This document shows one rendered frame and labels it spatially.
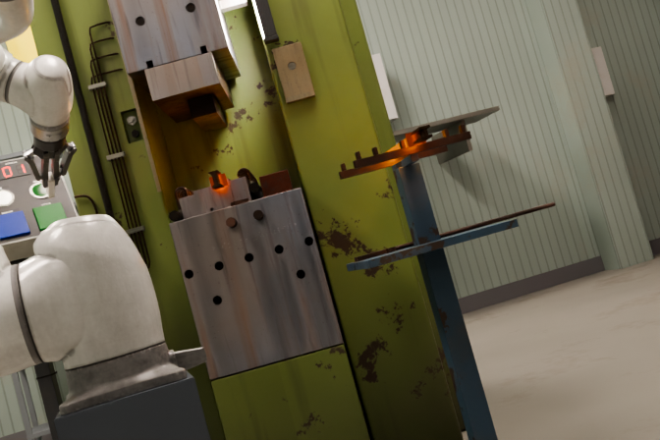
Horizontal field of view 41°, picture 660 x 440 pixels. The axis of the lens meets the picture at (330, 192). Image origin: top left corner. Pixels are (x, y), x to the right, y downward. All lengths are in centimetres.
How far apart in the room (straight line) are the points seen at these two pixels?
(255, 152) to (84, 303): 176
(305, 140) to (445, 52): 446
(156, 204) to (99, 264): 137
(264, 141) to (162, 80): 56
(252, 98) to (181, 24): 53
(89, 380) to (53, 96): 87
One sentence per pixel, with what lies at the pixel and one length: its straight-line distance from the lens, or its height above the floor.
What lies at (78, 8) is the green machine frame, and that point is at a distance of 284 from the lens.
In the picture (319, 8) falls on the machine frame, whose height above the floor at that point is 144.
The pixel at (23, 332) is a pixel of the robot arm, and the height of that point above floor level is 73.
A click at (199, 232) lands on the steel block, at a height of 87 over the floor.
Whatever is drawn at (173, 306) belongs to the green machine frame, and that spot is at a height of 69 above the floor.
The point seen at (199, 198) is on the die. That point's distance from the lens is 253.
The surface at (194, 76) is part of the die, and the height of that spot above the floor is 131.
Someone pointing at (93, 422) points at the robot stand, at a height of 58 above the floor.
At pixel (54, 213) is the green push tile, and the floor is 101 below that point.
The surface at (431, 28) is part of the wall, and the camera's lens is 706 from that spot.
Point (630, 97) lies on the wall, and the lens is 767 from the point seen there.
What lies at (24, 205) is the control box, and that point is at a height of 105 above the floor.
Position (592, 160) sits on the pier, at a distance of 710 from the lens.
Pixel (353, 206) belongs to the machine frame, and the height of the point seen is 83.
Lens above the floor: 72
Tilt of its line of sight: 4 degrees up
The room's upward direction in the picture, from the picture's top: 15 degrees counter-clockwise
